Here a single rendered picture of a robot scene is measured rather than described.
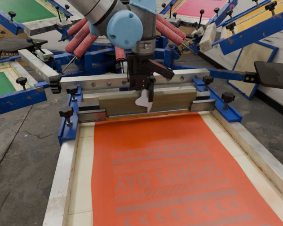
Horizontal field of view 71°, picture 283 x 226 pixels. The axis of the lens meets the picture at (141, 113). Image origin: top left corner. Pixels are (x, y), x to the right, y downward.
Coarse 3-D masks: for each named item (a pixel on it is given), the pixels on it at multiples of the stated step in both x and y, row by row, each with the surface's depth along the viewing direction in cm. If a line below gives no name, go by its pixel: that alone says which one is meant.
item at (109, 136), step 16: (96, 128) 71; (112, 128) 71; (128, 128) 71; (144, 128) 71; (96, 144) 64; (112, 144) 64; (128, 144) 64; (144, 144) 64; (96, 160) 58; (96, 176) 53; (112, 176) 53; (96, 192) 49; (112, 192) 49; (96, 208) 46; (112, 208) 46; (96, 224) 42; (112, 224) 42
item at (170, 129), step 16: (192, 112) 80; (160, 128) 71; (176, 128) 71; (192, 128) 71; (208, 128) 71; (160, 144) 64; (208, 144) 64; (224, 160) 58; (240, 176) 53; (240, 192) 49; (256, 192) 49; (256, 208) 46; (240, 224) 42; (256, 224) 42; (272, 224) 42
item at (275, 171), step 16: (96, 96) 84; (224, 128) 71; (240, 128) 65; (64, 144) 59; (240, 144) 63; (256, 144) 59; (64, 160) 53; (256, 160) 56; (272, 160) 53; (64, 176) 49; (272, 176) 51; (64, 192) 45; (48, 208) 42; (64, 208) 42; (48, 224) 39; (64, 224) 41
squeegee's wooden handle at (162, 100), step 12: (108, 96) 69; (120, 96) 69; (132, 96) 69; (156, 96) 71; (168, 96) 72; (180, 96) 72; (192, 96) 73; (108, 108) 70; (120, 108) 71; (132, 108) 72; (144, 108) 72; (156, 108) 73; (168, 108) 74
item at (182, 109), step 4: (176, 108) 75; (180, 108) 75; (184, 108) 75; (136, 112) 73; (140, 112) 73; (144, 112) 73; (152, 112) 73; (156, 112) 73; (160, 112) 73; (164, 112) 73; (168, 112) 74; (172, 112) 74; (112, 116) 70; (116, 116) 71; (120, 116) 71; (124, 116) 71; (128, 116) 72; (132, 116) 72
